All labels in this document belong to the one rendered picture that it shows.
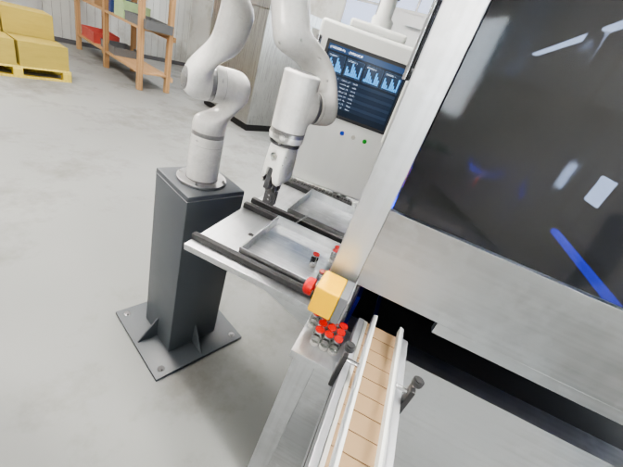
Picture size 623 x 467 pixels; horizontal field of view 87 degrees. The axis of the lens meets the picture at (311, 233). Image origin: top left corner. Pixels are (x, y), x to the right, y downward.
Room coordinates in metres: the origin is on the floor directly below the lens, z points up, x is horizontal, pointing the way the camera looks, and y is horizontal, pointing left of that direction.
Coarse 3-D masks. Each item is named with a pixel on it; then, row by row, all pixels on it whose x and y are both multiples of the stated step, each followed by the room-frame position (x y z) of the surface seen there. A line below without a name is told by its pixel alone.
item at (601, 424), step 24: (360, 312) 0.71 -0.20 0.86; (384, 312) 0.75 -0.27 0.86; (408, 312) 0.79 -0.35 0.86; (408, 336) 0.69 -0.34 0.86; (432, 336) 0.72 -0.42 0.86; (456, 360) 0.66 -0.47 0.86; (480, 360) 0.69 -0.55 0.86; (504, 384) 0.64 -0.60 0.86; (528, 384) 0.67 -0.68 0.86; (552, 408) 0.62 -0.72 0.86; (576, 408) 0.64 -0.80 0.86; (600, 432) 0.59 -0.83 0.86
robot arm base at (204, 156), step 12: (192, 144) 1.11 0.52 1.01; (204, 144) 1.11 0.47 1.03; (216, 144) 1.13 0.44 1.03; (192, 156) 1.11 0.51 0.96; (204, 156) 1.11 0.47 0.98; (216, 156) 1.14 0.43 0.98; (192, 168) 1.11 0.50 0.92; (204, 168) 1.11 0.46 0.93; (216, 168) 1.15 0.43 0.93; (180, 180) 1.08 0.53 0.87; (192, 180) 1.11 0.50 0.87; (204, 180) 1.11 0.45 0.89; (216, 180) 1.17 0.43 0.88
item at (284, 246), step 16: (272, 224) 0.94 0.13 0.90; (288, 224) 0.98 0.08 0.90; (256, 240) 0.84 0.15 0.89; (272, 240) 0.88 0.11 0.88; (288, 240) 0.91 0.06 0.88; (304, 240) 0.95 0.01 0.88; (320, 240) 0.96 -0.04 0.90; (256, 256) 0.73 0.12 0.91; (272, 256) 0.80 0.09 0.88; (288, 256) 0.83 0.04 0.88; (304, 256) 0.86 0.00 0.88; (320, 256) 0.89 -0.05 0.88; (288, 272) 0.71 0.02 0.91; (304, 272) 0.77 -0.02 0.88
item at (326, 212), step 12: (312, 192) 1.32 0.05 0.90; (300, 204) 1.21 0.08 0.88; (312, 204) 1.25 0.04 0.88; (324, 204) 1.29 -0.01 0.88; (336, 204) 1.30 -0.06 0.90; (300, 216) 1.06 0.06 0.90; (312, 216) 1.14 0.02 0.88; (324, 216) 1.18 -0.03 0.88; (336, 216) 1.22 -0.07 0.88; (348, 216) 1.26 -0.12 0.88; (324, 228) 1.04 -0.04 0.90; (336, 228) 1.11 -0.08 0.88
